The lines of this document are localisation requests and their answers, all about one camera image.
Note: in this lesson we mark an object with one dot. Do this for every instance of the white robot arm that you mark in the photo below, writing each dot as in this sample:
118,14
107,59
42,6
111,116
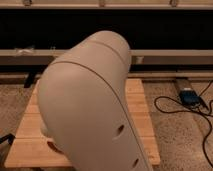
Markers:
81,98

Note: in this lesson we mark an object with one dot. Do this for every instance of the blue power adapter box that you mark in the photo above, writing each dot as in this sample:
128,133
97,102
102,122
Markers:
189,97

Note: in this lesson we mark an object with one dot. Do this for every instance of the black clamp at table edge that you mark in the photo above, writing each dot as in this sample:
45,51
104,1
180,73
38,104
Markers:
9,138

